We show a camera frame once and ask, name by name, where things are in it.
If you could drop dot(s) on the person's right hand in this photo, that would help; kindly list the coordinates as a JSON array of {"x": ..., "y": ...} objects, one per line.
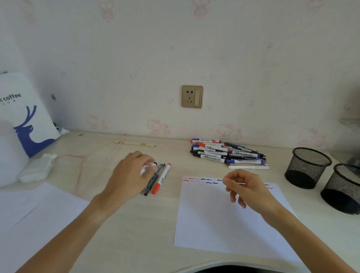
[{"x": 253, "y": 194}]

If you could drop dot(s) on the pile of assorted pens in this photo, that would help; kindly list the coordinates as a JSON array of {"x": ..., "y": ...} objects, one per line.
[{"x": 211, "y": 156}]

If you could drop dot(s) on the clear slim pen black cap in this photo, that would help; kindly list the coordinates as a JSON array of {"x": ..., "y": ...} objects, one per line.
[{"x": 150, "y": 187}]

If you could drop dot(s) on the small white scrap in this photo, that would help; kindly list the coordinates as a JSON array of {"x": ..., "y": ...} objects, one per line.
[{"x": 64, "y": 131}]

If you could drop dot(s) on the white plastic bag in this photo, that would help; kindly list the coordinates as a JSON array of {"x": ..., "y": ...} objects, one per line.
[{"x": 22, "y": 121}]

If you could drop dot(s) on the person's right forearm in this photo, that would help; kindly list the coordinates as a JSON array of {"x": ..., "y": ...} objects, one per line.
[{"x": 309, "y": 244}]

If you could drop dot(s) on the white paper sheet with squiggles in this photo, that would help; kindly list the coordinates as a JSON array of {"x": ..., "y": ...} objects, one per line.
[{"x": 219, "y": 230}]

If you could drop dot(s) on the red-capped white marker pen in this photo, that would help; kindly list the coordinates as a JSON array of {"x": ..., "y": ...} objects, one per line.
[{"x": 163, "y": 177}]

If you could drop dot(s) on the black cap whiteboard marker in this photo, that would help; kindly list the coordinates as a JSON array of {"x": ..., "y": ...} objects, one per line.
[{"x": 152, "y": 166}]

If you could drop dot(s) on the black mesh cup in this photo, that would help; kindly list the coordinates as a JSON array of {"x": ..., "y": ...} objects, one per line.
[
  {"x": 308, "y": 166},
  {"x": 343, "y": 188}
]

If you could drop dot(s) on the paper-wrapped chopsticks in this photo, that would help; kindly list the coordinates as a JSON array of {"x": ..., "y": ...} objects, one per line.
[{"x": 135, "y": 144}]

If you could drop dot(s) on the person's left hand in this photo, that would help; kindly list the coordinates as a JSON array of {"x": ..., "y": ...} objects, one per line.
[{"x": 126, "y": 180}]

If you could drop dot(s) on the dark slim pen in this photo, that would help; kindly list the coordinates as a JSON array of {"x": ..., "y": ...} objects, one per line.
[{"x": 159, "y": 170}]

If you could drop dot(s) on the blank white paper sheet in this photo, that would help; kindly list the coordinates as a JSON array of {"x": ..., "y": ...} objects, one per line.
[{"x": 36, "y": 225}]

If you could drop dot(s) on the clear acrylic rack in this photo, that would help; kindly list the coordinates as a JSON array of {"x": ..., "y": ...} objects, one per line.
[{"x": 350, "y": 123}]

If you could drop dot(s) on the light wooden table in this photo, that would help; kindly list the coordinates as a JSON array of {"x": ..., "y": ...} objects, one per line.
[{"x": 140, "y": 225}]

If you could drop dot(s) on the person's left forearm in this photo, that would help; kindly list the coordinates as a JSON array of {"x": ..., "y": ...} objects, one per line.
[{"x": 64, "y": 239}]

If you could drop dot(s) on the gold wall socket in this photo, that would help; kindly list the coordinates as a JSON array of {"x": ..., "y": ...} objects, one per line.
[{"x": 188, "y": 97}]

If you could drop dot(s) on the crumpled white tissue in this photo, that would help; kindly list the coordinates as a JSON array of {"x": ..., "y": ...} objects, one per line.
[{"x": 36, "y": 170}]

